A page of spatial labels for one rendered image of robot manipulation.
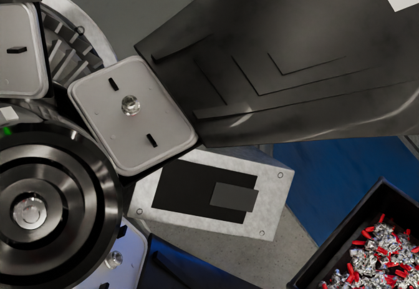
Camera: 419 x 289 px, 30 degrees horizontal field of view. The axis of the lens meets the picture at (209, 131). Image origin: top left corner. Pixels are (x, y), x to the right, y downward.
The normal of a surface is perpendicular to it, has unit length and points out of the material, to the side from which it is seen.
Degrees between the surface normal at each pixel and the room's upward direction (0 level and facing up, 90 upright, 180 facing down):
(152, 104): 7
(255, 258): 0
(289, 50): 12
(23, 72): 53
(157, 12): 90
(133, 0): 90
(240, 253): 0
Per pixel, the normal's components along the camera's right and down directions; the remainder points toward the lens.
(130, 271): 0.77, -0.40
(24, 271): 0.38, 0.24
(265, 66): 0.14, -0.44
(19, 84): -0.47, 0.30
